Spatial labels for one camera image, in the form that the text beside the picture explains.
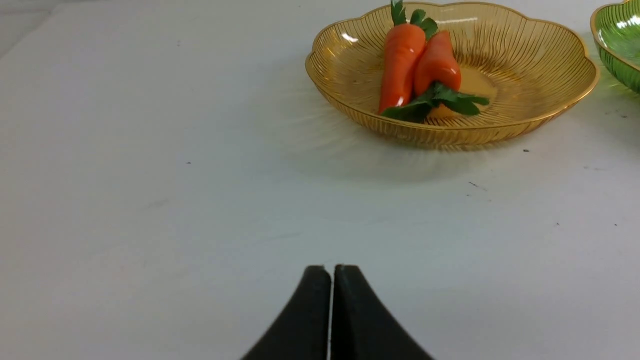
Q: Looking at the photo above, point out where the amber ribbed plastic plate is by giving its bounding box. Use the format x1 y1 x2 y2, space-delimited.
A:
305 1 600 147

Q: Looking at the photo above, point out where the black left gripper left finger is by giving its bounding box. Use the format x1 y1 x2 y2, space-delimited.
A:
242 265 332 360

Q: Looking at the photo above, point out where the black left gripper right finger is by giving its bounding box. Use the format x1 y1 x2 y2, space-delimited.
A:
330 264 432 360

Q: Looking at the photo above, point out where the toy carrot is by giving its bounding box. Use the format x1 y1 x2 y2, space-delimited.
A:
378 0 438 114
381 30 490 123

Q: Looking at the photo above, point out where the green ribbed plastic plate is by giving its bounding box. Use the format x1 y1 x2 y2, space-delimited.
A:
590 0 640 94

